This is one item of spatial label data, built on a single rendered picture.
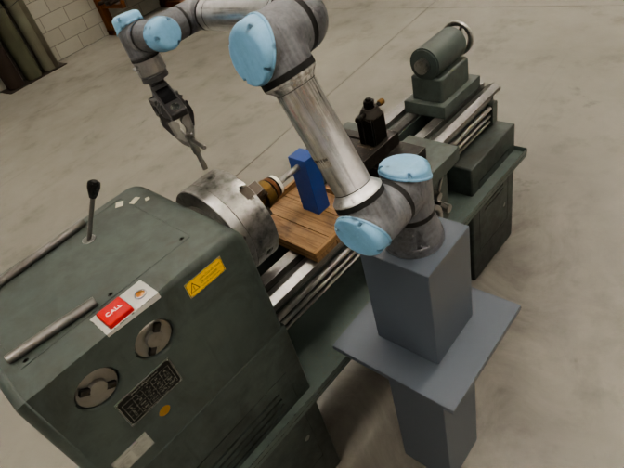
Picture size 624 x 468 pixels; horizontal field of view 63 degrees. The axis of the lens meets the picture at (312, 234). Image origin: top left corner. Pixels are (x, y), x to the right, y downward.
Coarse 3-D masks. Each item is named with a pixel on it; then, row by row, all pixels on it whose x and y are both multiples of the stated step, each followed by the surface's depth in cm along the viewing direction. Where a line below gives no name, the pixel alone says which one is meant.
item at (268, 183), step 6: (264, 180) 161; (270, 180) 159; (264, 186) 157; (270, 186) 158; (276, 186) 159; (270, 192) 158; (276, 192) 160; (270, 198) 158; (276, 198) 160; (264, 204) 158; (270, 204) 158
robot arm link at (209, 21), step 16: (192, 0) 122; (208, 0) 118; (224, 0) 115; (240, 0) 111; (256, 0) 108; (272, 0) 103; (304, 0) 95; (320, 0) 98; (192, 16) 122; (208, 16) 118; (224, 16) 114; (240, 16) 111; (320, 16) 96; (192, 32) 124; (320, 32) 98
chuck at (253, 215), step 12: (204, 180) 145; (216, 180) 143; (228, 180) 143; (240, 180) 143; (216, 192) 140; (228, 192) 140; (228, 204) 139; (240, 204) 140; (252, 204) 141; (240, 216) 139; (252, 216) 141; (264, 216) 143; (252, 228) 141; (264, 228) 143; (276, 228) 147; (264, 240) 144; (276, 240) 149; (264, 252) 147
